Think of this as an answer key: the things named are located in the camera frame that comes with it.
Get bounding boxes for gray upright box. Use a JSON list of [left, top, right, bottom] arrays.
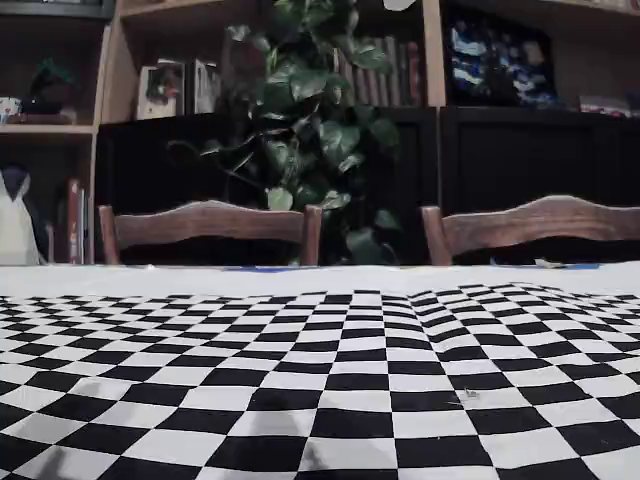
[[192, 58, 222, 115]]

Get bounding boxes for white picture box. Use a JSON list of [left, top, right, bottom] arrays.
[[136, 59, 187, 121]]

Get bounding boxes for small flat box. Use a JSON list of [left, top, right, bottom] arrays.
[[578, 93, 635, 119]]

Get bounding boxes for blue tape strip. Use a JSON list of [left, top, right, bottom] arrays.
[[488, 257, 601, 272], [223, 265, 324, 273]]

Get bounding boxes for brown wooden chair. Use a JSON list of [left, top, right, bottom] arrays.
[[98, 199, 324, 266], [421, 194, 640, 266]]

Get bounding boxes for black white checkered mat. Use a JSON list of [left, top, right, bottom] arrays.
[[0, 282, 640, 480]]

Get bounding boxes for green pothos plant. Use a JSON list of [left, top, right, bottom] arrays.
[[167, 0, 401, 266]]

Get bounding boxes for brown book row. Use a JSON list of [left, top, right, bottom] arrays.
[[332, 35, 422, 107]]

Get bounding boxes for wooden shelf with black cabinets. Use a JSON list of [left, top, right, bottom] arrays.
[[99, 0, 640, 266]]

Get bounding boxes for red books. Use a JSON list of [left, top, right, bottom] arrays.
[[66, 177, 95, 265]]

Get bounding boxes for blue starry night picture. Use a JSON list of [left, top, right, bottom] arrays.
[[446, 14, 560, 108]]

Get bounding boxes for light wooden bookshelf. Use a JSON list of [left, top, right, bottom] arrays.
[[0, 0, 124, 266]]

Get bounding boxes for white and navy penguin figure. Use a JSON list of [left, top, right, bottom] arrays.
[[0, 164, 42, 266]]

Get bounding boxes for dark bonsai figure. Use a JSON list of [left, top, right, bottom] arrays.
[[22, 56, 82, 116]]

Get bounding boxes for white patterned bowl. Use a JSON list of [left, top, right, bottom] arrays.
[[0, 96, 24, 125]]

